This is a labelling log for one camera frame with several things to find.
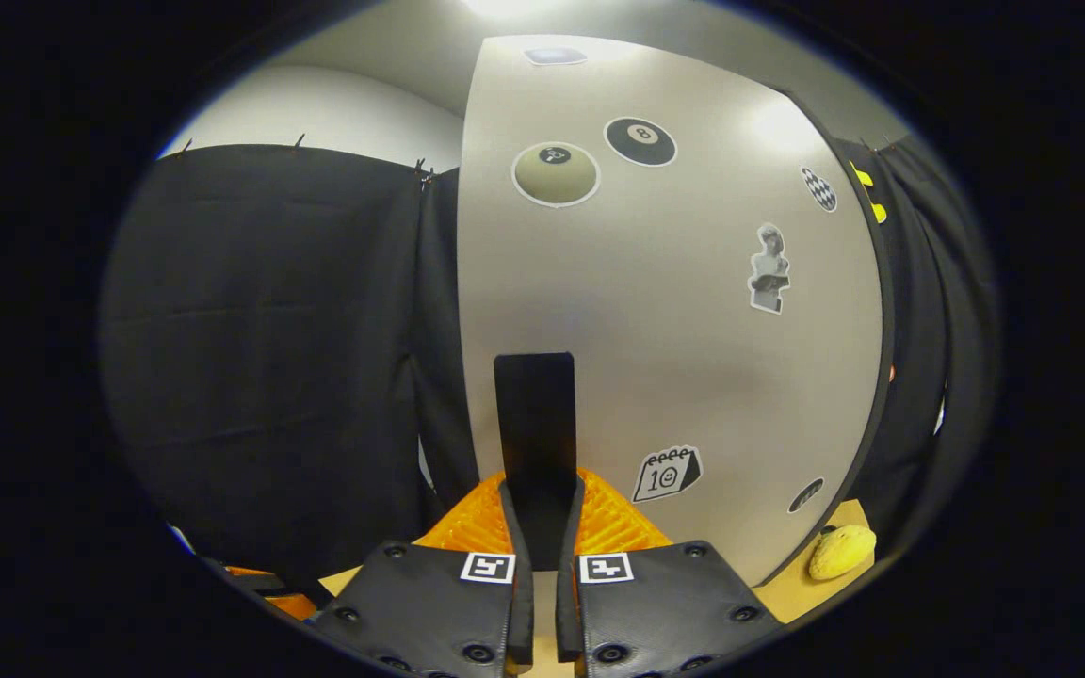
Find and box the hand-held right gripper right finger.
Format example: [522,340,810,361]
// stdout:
[557,468,784,678]

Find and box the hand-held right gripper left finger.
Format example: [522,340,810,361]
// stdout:
[312,469,537,678]

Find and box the grey cabinet door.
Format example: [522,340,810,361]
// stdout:
[456,36,887,587]

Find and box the dark grey cabinet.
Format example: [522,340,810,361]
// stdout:
[769,85,901,589]

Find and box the yellow sponge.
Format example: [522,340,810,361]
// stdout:
[808,525,878,581]

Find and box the black backdrop cloth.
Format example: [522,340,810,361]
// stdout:
[100,132,1000,604]

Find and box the black door handle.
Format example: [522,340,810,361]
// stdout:
[494,353,577,571]

